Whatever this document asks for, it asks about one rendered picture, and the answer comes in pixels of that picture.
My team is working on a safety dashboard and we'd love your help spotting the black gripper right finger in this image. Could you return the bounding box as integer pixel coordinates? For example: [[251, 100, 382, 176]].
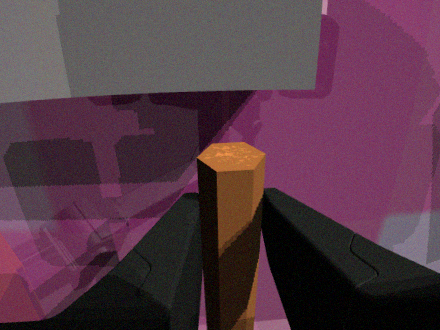
[[261, 188, 440, 330]]

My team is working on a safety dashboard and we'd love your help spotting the orange-brown hexagonal tool handle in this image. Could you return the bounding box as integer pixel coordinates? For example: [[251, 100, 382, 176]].
[[196, 142, 265, 330]]

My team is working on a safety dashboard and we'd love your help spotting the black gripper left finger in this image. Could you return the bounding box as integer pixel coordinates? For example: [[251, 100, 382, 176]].
[[0, 193, 204, 330]]

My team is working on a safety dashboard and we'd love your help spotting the grey rectangular panel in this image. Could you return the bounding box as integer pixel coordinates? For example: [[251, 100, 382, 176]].
[[0, 0, 323, 104]]

